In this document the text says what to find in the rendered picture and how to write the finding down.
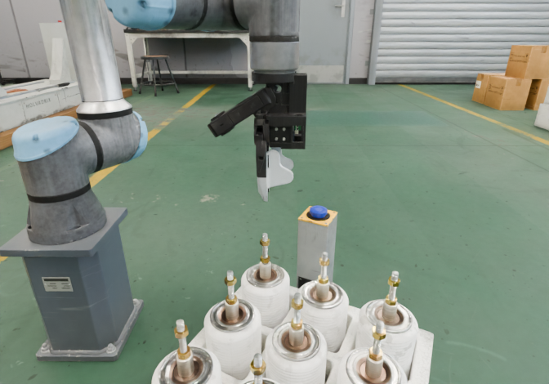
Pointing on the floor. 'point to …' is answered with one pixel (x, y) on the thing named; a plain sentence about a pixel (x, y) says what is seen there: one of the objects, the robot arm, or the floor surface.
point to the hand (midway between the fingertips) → (262, 189)
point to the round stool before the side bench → (154, 73)
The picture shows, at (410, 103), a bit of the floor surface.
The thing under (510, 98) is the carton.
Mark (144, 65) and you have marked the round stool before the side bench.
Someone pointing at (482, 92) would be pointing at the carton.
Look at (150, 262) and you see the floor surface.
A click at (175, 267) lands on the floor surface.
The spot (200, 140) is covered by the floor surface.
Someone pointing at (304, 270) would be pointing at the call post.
